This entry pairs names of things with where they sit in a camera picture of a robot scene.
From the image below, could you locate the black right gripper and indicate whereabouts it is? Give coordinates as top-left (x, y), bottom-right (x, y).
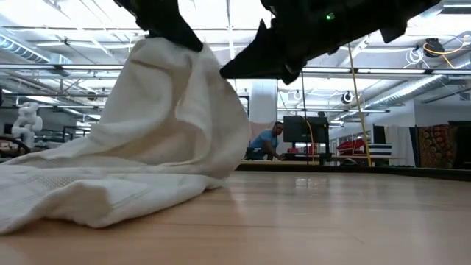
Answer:
top-left (219, 0), bottom-right (354, 85)

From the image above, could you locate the white beige plaid towel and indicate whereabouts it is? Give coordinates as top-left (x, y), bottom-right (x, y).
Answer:
top-left (0, 36), bottom-right (252, 236)

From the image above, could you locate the black monitor on stand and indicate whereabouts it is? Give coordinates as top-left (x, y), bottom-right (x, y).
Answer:
top-left (282, 116), bottom-right (331, 165)

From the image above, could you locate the person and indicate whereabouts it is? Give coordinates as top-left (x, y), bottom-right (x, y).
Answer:
top-left (244, 121), bottom-right (285, 161)

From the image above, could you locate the long wooden table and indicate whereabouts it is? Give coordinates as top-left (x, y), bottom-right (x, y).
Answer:
top-left (241, 153), bottom-right (404, 166)

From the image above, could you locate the red object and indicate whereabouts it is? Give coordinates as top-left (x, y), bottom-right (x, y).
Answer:
top-left (336, 138), bottom-right (366, 156)

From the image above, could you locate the striped box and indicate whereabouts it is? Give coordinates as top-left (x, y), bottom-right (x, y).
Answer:
top-left (367, 143), bottom-right (393, 157)

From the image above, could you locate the white hanging cloth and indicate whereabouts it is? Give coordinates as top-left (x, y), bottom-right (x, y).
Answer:
top-left (384, 124), bottom-right (416, 167)

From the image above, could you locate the patterned red rug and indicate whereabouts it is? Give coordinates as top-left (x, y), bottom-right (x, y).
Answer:
top-left (417, 124), bottom-right (458, 169)

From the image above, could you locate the black hanging cable with coil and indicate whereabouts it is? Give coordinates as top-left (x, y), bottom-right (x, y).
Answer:
top-left (300, 69), bottom-right (311, 166)

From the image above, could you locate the yellow hanging cable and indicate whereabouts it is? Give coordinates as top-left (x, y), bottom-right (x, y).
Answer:
top-left (347, 43), bottom-right (373, 167)

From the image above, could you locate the black ceiling cable reel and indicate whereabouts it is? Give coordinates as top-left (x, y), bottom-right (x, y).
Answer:
top-left (422, 38), bottom-right (446, 59)

